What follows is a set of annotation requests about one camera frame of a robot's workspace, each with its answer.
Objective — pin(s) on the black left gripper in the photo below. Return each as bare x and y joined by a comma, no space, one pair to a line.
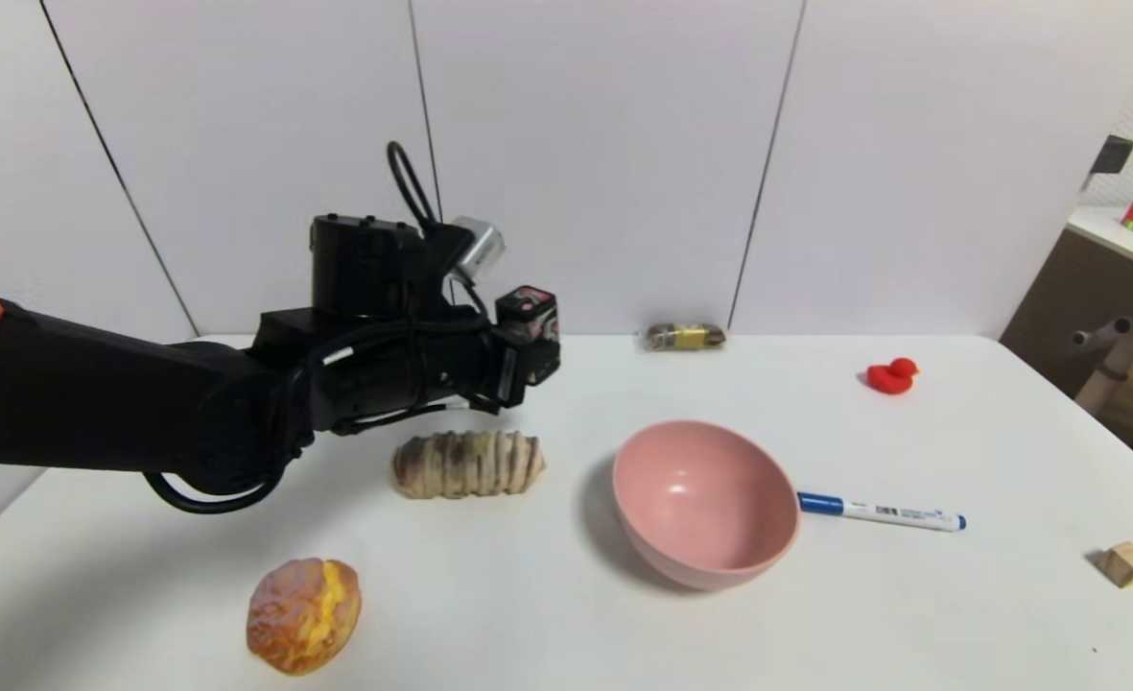
511,373

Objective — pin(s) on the small black printed carton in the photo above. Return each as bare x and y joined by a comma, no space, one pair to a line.
531,315

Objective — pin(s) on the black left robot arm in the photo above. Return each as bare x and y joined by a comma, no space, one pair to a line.
96,403

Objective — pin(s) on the pink bowl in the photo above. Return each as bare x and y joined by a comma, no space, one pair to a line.
700,504

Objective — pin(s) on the long striped bread roll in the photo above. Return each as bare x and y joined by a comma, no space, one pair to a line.
468,465

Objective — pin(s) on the wrapped snack packet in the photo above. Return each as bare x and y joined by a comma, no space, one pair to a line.
686,337

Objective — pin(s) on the round bun with yellow cream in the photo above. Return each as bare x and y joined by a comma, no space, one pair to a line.
302,616

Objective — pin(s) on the red rubber duck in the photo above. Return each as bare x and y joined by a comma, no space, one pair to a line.
890,378

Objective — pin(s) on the white marker with blue cap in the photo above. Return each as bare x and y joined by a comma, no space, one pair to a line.
890,512

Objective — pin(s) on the white background desk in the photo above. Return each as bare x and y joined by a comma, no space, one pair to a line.
1130,240

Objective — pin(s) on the black device on stand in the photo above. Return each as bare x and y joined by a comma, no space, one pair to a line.
1111,154

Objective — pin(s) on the small wooden cube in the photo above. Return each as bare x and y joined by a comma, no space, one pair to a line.
1126,564

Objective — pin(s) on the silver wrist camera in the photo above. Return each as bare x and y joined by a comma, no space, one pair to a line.
479,247

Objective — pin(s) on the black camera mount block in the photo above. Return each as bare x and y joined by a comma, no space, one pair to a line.
369,267

